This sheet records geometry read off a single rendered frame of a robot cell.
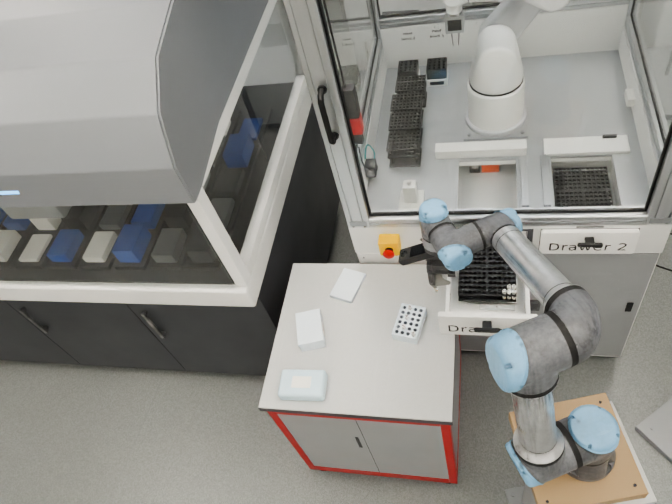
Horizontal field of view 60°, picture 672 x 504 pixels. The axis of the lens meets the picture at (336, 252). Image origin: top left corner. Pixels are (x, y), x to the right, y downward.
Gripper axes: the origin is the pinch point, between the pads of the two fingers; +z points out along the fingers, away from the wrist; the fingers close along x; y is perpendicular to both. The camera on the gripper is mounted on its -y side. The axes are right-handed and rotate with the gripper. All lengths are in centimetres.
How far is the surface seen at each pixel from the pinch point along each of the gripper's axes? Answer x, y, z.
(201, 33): 39, -66, -65
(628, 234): 26, 57, 6
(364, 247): 23.6, -28.5, 15.3
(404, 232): 24.5, -13.0, 6.8
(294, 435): -37, -50, 50
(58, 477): -56, -176, 98
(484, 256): 16.7, 14.2, 8.3
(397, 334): -8.9, -12.2, 18.6
